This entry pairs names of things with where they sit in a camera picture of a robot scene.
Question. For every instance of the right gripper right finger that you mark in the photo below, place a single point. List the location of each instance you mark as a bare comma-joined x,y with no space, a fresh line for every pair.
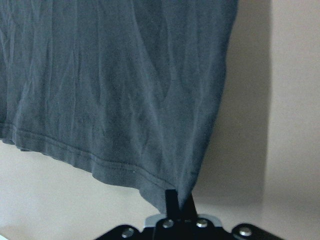
189,211

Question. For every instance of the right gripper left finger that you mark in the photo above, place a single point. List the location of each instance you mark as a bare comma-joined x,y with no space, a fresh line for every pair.
172,205

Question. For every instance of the black t-shirt with logo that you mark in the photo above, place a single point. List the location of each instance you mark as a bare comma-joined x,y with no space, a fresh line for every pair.
127,90

